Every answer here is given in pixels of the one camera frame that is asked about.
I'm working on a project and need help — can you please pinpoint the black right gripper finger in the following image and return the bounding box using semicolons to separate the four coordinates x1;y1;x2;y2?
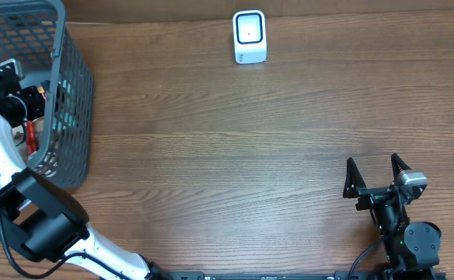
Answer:
391;153;410;179
343;157;366;198

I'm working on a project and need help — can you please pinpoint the snack bag with red label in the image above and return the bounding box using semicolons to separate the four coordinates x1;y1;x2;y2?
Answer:
12;117;44;162

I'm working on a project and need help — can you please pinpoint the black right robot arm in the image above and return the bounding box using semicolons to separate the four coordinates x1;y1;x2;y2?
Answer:
343;153;446;279

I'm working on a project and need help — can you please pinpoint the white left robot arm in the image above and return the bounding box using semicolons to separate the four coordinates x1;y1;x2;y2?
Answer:
0;58;171;279

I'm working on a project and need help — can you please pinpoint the white barcode scanner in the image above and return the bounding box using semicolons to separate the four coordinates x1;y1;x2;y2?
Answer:
232;9;267;65

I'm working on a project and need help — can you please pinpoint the grey plastic shopping basket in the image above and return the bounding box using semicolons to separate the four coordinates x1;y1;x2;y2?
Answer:
0;1;94;188

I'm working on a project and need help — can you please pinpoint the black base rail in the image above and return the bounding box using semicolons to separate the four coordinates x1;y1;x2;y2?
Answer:
168;271;447;280

